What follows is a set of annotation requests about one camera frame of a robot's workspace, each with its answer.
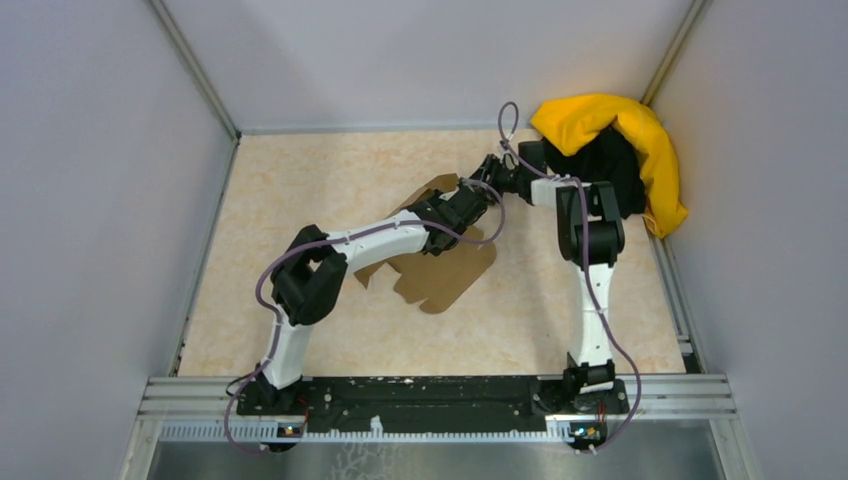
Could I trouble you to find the aluminium front rail frame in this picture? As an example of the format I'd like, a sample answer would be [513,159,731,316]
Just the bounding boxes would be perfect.
[121,374,760,479]

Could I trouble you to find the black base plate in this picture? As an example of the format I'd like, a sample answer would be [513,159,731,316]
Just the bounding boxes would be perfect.
[236,374,631,436]

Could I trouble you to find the black cloth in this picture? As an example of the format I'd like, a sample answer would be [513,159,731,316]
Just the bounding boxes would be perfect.
[542,125,647,219]

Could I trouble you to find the yellow cloth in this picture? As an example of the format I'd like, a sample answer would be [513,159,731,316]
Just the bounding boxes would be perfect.
[530,93,688,239]

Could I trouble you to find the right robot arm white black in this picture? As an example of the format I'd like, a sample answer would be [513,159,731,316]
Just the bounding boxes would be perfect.
[471,141,629,416]

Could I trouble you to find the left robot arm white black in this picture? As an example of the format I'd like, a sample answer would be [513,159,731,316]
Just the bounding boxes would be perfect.
[234,179,504,415]

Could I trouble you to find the right corner aluminium post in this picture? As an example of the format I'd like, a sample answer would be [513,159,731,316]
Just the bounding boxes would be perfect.
[640,0,713,107]

